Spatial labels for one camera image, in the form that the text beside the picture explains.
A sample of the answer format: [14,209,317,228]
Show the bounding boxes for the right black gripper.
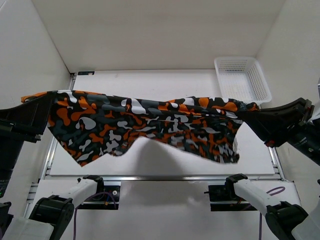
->
[239,95,320,163]

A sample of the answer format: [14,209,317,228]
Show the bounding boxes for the orange camouflage shorts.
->
[21,90,259,166]

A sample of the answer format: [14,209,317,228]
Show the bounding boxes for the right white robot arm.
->
[224,98,320,240]

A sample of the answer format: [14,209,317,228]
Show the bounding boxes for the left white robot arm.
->
[0,92,105,240]

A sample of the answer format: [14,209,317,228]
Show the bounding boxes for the white perforated plastic basket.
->
[214,56,272,105]

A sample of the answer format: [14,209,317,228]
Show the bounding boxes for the black label sticker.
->
[77,71,95,76]

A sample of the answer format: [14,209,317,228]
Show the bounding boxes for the aluminium rail left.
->
[15,72,77,240]

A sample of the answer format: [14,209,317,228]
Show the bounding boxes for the aluminium rail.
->
[42,174,283,182]
[15,72,77,240]

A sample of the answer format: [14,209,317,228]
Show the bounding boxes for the aluminium rail front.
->
[42,174,283,182]

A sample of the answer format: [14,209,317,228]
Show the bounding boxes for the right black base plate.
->
[204,185,256,212]

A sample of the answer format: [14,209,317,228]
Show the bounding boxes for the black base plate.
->
[78,181,121,211]
[204,185,256,212]

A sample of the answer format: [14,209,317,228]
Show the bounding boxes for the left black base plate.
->
[78,181,121,211]

